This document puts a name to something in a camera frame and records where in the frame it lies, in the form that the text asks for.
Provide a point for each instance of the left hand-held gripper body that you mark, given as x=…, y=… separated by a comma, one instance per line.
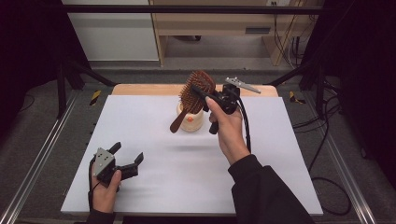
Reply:
x=104, y=169

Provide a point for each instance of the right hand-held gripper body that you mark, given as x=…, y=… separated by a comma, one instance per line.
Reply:
x=229, y=99

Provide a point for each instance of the brown wooden hairbrush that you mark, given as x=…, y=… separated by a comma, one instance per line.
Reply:
x=204, y=80

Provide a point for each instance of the cream ribbed cup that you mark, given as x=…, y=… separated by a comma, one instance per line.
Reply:
x=193, y=125

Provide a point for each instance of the person's left hand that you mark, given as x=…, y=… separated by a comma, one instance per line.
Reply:
x=104, y=197

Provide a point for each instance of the person's right hand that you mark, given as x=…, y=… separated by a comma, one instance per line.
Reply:
x=232, y=137

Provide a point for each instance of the white board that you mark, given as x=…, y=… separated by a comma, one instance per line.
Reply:
x=171, y=174

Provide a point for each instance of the light wooden table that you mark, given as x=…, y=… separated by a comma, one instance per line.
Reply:
x=149, y=90

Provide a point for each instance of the yellow black tape strip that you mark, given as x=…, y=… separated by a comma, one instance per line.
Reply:
x=95, y=97
x=292, y=97

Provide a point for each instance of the light wooden desk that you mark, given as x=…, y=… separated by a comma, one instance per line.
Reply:
x=218, y=21

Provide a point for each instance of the black metal stand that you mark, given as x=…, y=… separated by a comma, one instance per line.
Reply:
x=320, y=90
x=61, y=93

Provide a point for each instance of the white cabinet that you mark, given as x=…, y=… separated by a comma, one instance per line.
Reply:
x=115, y=37

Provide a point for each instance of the dark curtain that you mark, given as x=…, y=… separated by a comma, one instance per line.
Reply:
x=364, y=77
x=28, y=46

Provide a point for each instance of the silver metal rail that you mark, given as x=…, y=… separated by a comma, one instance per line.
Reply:
x=345, y=174
x=37, y=161

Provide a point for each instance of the black horizontal frame bar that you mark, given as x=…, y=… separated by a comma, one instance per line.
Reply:
x=186, y=9

